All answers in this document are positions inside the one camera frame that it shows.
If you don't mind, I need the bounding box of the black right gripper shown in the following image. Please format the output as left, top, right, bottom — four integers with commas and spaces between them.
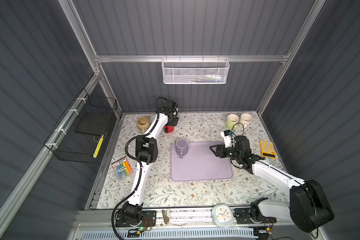
210, 143, 241, 162

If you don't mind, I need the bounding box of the red mug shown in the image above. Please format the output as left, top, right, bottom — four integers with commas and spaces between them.
164, 126, 175, 134

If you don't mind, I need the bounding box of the purple mug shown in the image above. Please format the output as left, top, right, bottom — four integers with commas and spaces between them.
176, 139, 189, 159

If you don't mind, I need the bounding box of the beige speckled mug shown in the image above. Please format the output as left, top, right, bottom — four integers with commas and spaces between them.
137, 116, 151, 134

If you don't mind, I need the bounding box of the light green mug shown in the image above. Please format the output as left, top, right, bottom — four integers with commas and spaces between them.
226, 114, 240, 131

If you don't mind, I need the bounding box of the white mug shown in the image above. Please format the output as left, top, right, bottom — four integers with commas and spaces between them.
239, 113, 253, 129

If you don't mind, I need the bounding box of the blue polka dot mug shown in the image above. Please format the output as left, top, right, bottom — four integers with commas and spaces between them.
150, 116, 156, 124

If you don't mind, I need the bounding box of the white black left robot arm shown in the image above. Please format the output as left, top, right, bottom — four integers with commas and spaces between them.
111, 97, 179, 240

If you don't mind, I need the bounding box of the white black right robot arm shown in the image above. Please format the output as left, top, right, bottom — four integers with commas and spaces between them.
210, 136, 335, 233

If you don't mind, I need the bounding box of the lavender plastic tray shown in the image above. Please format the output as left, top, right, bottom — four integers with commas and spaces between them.
170, 142, 233, 182

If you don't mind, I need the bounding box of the yellow calculator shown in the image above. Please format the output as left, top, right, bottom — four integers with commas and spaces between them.
259, 140, 277, 159

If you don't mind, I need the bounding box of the small white clock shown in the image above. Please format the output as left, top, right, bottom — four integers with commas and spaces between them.
211, 204, 235, 228

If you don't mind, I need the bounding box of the colourful marker pack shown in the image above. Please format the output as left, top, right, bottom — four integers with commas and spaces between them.
111, 156, 133, 180

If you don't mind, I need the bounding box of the white wire basket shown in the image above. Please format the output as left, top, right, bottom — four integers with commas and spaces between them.
161, 57, 230, 85

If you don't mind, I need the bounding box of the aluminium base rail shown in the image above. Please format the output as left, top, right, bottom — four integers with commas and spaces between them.
73, 205, 295, 230

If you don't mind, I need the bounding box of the black wire basket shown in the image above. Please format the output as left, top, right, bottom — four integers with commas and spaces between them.
44, 90, 118, 164

